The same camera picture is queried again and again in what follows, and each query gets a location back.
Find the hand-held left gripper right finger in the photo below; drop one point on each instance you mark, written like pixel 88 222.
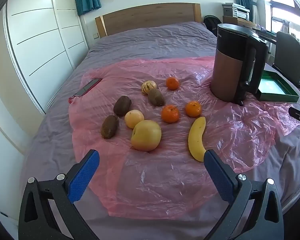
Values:
pixel 218 177

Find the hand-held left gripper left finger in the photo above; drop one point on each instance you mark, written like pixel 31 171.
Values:
pixel 83 177

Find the green tray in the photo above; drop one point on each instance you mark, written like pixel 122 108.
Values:
pixel 272 86

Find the yellow banana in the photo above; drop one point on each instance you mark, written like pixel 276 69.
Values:
pixel 196 140

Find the brown kiwi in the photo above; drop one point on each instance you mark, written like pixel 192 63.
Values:
pixel 156 97
pixel 109 127
pixel 122 105

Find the large yellow apple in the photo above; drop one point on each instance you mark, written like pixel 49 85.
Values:
pixel 146 136

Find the pale yellow round citrus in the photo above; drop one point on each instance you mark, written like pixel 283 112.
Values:
pixel 133 117

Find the orange tangerine with stem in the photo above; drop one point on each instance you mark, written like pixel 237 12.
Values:
pixel 170 114

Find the striped yellow melon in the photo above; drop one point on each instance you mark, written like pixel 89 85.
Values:
pixel 147 86

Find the black office chair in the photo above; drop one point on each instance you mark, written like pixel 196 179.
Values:
pixel 287 52

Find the pink plastic sheet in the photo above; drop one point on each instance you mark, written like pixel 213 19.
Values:
pixel 165 180

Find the copper and black kettle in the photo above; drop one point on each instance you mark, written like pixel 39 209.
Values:
pixel 227 75

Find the phone with red case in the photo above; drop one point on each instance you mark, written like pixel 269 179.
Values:
pixel 88 86

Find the wooden side table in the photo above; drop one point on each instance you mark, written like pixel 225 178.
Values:
pixel 240 22

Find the grey printer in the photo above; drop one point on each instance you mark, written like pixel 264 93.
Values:
pixel 236 11

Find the black backpack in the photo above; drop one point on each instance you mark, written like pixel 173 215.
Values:
pixel 211 23

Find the white wardrobe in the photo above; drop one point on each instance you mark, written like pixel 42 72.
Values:
pixel 40 30

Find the wooden headboard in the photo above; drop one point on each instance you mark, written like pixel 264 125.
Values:
pixel 152 15

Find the wall socket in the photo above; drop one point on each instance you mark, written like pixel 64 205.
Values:
pixel 96 35

